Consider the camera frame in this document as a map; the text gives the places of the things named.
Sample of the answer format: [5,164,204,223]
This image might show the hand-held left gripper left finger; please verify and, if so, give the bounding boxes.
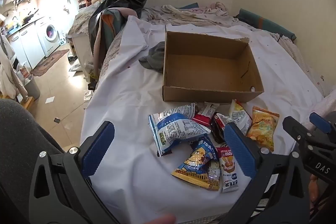
[28,121,116,224]

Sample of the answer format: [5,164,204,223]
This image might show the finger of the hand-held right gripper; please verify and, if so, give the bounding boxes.
[309,112,336,136]
[282,116,319,155]

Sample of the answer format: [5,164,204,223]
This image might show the orange grey hanging cloth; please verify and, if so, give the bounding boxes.
[89,7,126,83]

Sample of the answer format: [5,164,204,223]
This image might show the pink white snack packet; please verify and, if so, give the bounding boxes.
[215,144,239,193]

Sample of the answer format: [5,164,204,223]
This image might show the white snack packet red top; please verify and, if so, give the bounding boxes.
[227,99,253,136]

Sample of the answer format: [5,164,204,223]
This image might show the white hanging clothes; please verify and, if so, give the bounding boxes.
[0,35,28,104]

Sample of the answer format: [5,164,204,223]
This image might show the teal cloth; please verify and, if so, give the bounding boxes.
[178,2,200,10]

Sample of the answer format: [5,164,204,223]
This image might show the blue yellow cartoon snack packet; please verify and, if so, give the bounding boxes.
[171,136,222,191]

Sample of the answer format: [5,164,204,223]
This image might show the brown floor rug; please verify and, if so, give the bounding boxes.
[30,49,70,77]

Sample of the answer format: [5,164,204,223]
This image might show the dark red snack packet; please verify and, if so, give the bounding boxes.
[211,113,231,144]

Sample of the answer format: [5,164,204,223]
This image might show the person's right hand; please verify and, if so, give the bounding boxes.
[308,174,319,210]

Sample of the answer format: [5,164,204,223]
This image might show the person's left hand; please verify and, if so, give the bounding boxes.
[146,215,177,224]

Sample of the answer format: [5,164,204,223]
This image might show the floral bed cover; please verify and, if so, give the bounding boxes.
[66,1,105,38]

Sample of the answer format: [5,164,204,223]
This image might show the teal pillow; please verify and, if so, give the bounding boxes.
[235,8,297,42]

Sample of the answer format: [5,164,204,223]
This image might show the person's grey trouser leg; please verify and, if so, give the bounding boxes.
[0,99,66,214]

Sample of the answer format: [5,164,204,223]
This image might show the yellow chips packet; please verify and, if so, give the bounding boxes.
[246,106,280,152]

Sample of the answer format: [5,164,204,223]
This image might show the large blue white snack packet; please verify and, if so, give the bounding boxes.
[148,105,212,157]

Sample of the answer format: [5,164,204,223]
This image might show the brown cardboard box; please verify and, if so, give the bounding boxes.
[162,31,264,104]

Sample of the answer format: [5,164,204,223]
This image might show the crumpled floral blanket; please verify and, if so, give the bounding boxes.
[143,2,239,28]

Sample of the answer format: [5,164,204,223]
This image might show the pink blanket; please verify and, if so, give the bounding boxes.
[314,95,336,122]

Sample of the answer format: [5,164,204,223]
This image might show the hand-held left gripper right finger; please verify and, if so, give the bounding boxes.
[223,122,311,224]

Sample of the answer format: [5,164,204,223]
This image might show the grey trash bin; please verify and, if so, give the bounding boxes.
[25,74,41,100]

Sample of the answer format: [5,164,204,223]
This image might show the white kitchen cabinets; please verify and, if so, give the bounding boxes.
[7,22,46,69]

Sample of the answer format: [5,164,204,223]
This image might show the white bed sheet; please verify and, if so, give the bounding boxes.
[80,15,324,224]

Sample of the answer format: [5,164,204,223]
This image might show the white washing machine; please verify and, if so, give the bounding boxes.
[37,17,62,58]

